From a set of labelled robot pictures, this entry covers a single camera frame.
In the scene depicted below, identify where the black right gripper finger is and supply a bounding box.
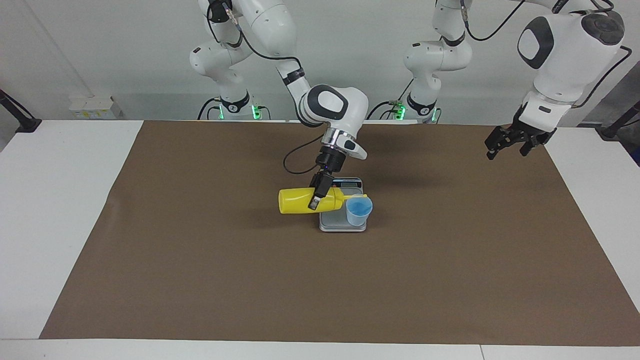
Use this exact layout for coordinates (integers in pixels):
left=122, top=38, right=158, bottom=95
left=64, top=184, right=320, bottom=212
left=308, top=186, right=331, bottom=210

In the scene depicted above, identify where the yellow squeeze bottle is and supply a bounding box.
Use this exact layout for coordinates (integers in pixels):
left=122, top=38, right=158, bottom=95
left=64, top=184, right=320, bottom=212
left=278, top=187, right=368, bottom=215

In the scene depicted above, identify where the light blue plastic cup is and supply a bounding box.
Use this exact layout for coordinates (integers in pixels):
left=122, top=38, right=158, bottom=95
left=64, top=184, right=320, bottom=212
left=346, top=195, right=374, bottom=227

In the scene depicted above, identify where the silver digital kitchen scale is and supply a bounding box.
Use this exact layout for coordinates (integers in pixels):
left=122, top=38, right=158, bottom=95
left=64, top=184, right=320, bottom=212
left=318, top=177, right=368, bottom=233

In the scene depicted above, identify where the black stand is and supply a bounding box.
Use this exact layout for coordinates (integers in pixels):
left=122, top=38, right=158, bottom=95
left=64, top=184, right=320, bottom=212
left=0, top=89, right=42, bottom=134
left=597, top=99, right=640, bottom=140

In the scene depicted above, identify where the brown paper table mat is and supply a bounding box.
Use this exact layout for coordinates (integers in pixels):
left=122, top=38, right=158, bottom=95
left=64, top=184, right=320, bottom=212
left=39, top=120, right=640, bottom=347

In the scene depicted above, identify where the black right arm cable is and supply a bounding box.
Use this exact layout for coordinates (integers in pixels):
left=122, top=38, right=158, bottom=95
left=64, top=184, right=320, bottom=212
left=207, top=0, right=331, bottom=175

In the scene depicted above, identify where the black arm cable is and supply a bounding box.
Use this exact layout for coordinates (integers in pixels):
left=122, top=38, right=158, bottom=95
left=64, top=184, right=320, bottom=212
left=207, top=0, right=331, bottom=175
left=457, top=0, right=633, bottom=108

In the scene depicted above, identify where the black base cable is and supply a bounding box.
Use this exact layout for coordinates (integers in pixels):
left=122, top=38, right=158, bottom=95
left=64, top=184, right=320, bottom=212
left=197, top=96, right=223, bottom=121
left=366, top=77, right=417, bottom=121

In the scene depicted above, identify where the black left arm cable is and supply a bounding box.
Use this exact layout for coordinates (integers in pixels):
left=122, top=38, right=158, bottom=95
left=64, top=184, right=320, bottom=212
left=457, top=0, right=633, bottom=108

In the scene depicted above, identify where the white wall power socket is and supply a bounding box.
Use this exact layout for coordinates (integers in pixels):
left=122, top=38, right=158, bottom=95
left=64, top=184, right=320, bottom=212
left=69, top=94, right=115, bottom=120

